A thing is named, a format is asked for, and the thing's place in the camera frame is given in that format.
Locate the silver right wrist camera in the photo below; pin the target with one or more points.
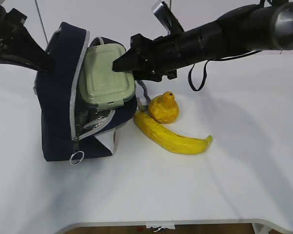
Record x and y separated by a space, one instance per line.
165 16

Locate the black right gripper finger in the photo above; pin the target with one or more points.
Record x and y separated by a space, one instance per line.
148 75
132 60

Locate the yellow banana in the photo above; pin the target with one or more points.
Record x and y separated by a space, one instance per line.
169 140

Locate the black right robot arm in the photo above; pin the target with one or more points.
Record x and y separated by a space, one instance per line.
239 32

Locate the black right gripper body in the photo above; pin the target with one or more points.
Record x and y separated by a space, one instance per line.
155 54

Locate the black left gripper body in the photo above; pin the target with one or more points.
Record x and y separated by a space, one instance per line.
10 23

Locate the navy blue lunch bag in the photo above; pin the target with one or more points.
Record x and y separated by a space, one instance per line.
58 98

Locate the yellow pear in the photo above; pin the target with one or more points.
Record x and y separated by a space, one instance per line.
164 108

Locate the green lid glass container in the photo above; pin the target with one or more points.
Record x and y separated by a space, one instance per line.
100 87

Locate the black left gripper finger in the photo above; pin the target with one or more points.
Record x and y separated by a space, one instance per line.
25 46
17 61

